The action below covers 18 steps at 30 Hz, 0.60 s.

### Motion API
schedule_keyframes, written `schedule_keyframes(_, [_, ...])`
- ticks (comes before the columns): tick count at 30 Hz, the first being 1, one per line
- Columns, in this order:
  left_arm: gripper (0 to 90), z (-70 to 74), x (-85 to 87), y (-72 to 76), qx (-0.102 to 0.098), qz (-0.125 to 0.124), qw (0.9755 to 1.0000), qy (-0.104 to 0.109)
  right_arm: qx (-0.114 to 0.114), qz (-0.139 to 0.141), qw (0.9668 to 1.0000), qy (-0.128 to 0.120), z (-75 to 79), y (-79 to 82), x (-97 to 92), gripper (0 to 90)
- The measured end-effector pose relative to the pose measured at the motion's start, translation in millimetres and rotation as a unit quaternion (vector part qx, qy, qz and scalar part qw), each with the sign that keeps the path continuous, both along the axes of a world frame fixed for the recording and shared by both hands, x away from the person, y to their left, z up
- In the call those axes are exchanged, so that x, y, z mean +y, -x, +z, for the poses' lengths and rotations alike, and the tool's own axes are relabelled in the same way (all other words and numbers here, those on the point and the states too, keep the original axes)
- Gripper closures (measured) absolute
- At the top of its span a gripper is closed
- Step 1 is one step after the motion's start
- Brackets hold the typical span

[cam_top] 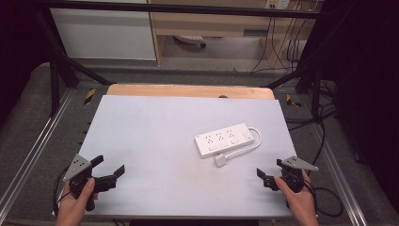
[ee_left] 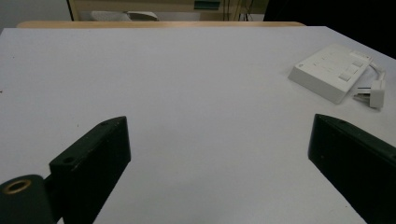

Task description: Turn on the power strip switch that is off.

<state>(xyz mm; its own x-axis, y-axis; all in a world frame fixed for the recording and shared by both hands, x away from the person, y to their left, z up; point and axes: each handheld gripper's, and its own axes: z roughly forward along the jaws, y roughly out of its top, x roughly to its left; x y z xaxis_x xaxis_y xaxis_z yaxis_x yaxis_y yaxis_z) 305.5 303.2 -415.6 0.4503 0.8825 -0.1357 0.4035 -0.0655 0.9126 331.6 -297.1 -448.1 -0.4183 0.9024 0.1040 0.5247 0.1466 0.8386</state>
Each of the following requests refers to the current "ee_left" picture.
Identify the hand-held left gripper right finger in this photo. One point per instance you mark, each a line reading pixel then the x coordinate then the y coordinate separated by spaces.
pixel 355 161

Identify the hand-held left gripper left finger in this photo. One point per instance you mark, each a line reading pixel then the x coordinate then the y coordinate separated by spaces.
pixel 93 168

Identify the white power plug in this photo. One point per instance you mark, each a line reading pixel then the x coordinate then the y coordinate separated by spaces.
pixel 375 92

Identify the white power strip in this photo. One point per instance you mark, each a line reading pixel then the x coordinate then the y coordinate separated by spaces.
pixel 331 73

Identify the grey chair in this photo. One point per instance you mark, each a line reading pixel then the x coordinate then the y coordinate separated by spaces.
pixel 124 15

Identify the green label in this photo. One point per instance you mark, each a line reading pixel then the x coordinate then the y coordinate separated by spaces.
pixel 207 4

